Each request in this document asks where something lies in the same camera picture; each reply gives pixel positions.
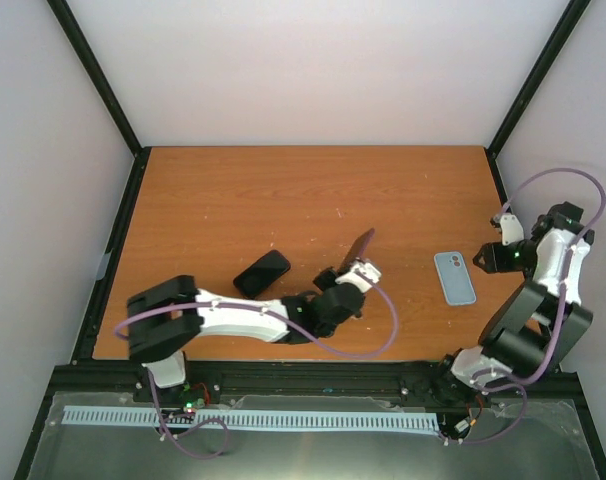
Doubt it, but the light blue phone case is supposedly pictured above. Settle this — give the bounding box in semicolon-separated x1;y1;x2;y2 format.
434;251;477;307

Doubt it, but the pink phone black screen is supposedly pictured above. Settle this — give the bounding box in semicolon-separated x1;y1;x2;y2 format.
338;228;375;275

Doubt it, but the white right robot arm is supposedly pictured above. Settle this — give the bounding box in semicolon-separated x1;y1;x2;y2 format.
434;202;594;398

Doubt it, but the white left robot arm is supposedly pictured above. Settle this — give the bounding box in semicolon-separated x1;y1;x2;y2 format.
114;258;381;403

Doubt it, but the metal front plate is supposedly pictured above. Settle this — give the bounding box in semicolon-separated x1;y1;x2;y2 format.
27;394;598;479

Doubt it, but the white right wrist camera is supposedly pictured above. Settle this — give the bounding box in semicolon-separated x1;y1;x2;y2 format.
490;212;525;246

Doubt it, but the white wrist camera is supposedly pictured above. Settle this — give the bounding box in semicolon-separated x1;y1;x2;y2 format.
335;259;382;294
490;212;525;246

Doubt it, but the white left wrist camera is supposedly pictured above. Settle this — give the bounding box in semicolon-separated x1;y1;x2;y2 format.
335;259;382;294

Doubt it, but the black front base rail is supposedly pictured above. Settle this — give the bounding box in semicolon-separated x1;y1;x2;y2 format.
52;359;584;406

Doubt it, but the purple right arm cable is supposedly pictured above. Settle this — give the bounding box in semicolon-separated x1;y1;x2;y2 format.
436;167;606;447

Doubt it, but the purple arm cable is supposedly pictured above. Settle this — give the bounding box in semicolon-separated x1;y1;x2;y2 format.
436;167;606;447
113;282;400;459

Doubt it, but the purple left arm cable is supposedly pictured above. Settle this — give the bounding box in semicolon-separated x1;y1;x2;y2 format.
113;282;400;459

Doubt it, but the black right frame post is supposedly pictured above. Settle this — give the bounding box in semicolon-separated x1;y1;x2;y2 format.
486;0;591;160

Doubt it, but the black frame post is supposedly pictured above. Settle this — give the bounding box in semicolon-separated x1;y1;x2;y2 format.
486;0;591;160
46;0;143;156

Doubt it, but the black left table rail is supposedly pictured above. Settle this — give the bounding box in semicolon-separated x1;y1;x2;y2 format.
71;147;152;364

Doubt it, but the light blue slotted cable duct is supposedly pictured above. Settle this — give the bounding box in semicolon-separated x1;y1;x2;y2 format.
60;406;439;435

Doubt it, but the black left frame post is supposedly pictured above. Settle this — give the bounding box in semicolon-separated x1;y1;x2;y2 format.
46;0;143;156

